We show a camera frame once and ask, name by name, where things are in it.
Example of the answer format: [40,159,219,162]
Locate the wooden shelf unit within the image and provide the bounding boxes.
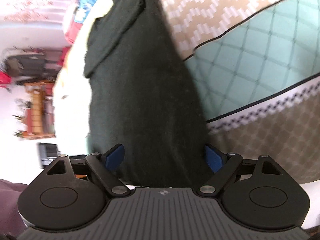
[15,80,55,140]

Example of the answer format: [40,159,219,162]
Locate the red bed sheet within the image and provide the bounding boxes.
[58,16,83,66]

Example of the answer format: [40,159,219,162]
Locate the dark green knit sweater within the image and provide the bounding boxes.
[84,0,212,187]

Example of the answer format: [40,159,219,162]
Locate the pink floral curtain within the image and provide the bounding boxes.
[1,0,76,24]

